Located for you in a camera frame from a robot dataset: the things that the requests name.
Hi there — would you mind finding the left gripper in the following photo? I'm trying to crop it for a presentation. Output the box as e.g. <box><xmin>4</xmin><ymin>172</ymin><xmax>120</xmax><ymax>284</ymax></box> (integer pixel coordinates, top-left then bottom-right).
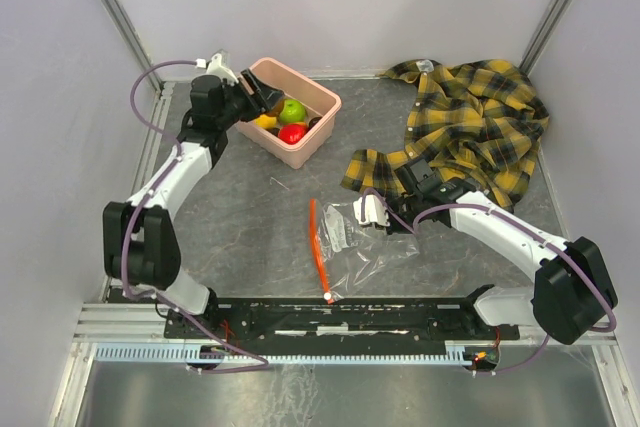
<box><xmin>217</xmin><ymin>68</ymin><xmax>284</xmax><ymax>129</ymax></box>

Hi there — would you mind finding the brown fake kiwi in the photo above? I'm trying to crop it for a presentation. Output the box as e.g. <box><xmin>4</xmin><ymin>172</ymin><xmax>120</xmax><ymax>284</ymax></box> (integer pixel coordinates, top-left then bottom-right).
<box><xmin>267</xmin><ymin>100</ymin><xmax>284</xmax><ymax>117</ymax></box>

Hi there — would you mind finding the green fake apple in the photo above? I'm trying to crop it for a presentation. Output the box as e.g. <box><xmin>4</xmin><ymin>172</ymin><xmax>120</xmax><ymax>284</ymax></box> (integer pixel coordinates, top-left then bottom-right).
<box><xmin>278</xmin><ymin>99</ymin><xmax>307</xmax><ymax>125</ymax></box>

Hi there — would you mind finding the red fake tomato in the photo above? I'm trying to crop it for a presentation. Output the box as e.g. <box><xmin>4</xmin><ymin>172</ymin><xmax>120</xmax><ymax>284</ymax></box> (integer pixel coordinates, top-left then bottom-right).
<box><xmin>278</xmin><ymin>123</ymin><xmax>308</xmax><ymax>145</ymax></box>

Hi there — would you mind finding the clear zip top bag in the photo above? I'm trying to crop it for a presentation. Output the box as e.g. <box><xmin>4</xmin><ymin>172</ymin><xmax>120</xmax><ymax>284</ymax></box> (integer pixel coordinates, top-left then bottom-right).
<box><xmin>309</xmin><ymin>199</ymin><xmax>419</xmax><ymax>305</ymax></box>

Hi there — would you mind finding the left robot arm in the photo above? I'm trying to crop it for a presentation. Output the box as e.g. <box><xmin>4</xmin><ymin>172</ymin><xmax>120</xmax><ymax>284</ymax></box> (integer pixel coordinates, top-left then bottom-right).
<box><xmin>103</xmin><ymin>70</ymin><xmax>284</xmax><ymax>337</ymax></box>

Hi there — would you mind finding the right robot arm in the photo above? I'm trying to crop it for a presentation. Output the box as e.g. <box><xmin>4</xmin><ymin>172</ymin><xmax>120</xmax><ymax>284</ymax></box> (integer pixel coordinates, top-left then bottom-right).
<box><xmin>374</xmin><ymin>158</ymin><xmax>618</xmax><ymax>345</ymax></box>

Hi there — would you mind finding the pink plastic bin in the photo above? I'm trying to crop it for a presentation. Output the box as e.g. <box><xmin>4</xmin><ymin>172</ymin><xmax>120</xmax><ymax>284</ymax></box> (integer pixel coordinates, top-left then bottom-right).
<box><xmin>236</xmin><ymin>57</ymin><xmax>341</xmax><ymax>169</ymax></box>

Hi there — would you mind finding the yellow plaid shirt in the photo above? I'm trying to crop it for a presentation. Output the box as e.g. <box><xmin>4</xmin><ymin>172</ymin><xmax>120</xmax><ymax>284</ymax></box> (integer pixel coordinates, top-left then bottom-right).
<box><xmin>341</xmin><ymin>59</ymin><xmax>550</xmax><ymax>211</ymax></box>

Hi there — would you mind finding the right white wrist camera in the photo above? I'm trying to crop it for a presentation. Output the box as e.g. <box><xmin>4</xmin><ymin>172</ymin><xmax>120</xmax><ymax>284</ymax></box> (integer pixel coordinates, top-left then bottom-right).
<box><xmin>352</xmin><ymin>194</ymin><xmax>390</xmax><ymax>228</ymax></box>

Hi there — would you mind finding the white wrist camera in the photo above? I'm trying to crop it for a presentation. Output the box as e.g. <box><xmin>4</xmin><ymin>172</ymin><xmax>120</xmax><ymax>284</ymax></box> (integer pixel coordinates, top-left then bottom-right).
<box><xmin>195</xmin><ymin>49</ymin><xmax>239</xmax><ymax>86</ymax></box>
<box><xmin>352</xmin><ymin>194</ymin><xmax>390</xmax><ymax>228</ymax></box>

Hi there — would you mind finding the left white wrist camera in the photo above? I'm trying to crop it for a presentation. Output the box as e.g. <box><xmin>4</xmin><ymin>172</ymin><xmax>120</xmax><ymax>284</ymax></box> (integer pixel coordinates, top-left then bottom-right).
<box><xmin>195</xmin><ymin>49</ymin><xmax>239</xmax><ymax>86</ymax></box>

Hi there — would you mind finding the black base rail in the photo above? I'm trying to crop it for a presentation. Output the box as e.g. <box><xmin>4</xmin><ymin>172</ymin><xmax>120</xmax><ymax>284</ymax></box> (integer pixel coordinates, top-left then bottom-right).
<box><xmin>163</xmin><ymin>287</ymin><xmax>520</xmax><ymax>358</ymax></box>

